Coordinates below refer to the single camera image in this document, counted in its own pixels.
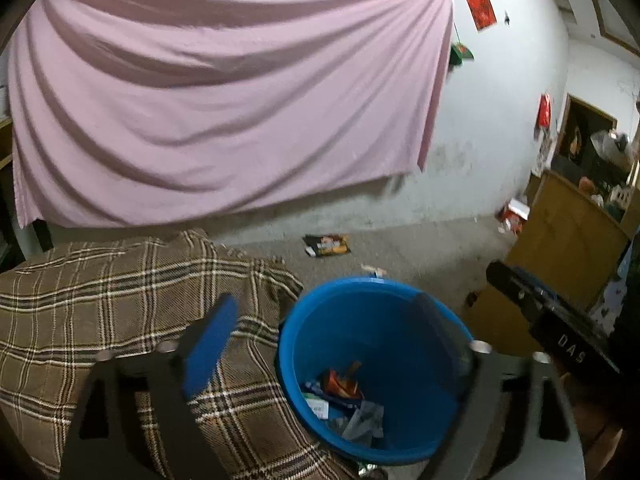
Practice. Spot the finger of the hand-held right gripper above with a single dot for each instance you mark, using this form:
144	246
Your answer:
537	285
510	285

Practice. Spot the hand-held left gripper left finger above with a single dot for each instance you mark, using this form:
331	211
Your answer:
210	350

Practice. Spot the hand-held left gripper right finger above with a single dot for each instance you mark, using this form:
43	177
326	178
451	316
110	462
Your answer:
445	340

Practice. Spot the blue plastic bucket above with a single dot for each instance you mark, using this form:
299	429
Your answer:
360	320

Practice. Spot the pale blue packaging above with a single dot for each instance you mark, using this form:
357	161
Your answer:
362	417

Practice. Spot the red snack packet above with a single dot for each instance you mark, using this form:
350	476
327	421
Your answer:
340	385

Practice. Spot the white leaflet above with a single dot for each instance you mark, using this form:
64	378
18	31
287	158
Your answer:
317	406

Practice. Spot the wooden cabinet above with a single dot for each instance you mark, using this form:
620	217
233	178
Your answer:
560	230

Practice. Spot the floral cloth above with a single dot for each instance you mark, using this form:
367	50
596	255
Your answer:
612	300

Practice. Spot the red carton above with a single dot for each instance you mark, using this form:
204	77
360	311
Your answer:
512	215

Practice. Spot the small white scrap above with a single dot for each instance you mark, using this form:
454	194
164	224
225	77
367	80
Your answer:
375	270

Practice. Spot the small orange object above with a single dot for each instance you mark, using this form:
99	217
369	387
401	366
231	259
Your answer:
586	183

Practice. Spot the brown plaid blanket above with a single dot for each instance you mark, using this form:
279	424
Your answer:
75	300

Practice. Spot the black snack wrapper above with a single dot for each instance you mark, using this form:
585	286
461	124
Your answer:
327	246

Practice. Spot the clear plastic bag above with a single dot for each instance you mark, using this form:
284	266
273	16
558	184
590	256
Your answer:
610	146

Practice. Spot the red hanging decoration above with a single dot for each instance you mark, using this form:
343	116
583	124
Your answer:
544	110

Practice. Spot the pink hanging sheet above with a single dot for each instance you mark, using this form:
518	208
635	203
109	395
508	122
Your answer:
200	85

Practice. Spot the wooden shelf unit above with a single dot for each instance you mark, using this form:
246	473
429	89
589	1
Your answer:
5	160

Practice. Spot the black wall hook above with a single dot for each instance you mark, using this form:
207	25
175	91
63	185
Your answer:
506	17

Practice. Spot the red wall poster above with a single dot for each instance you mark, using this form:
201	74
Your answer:
479	6

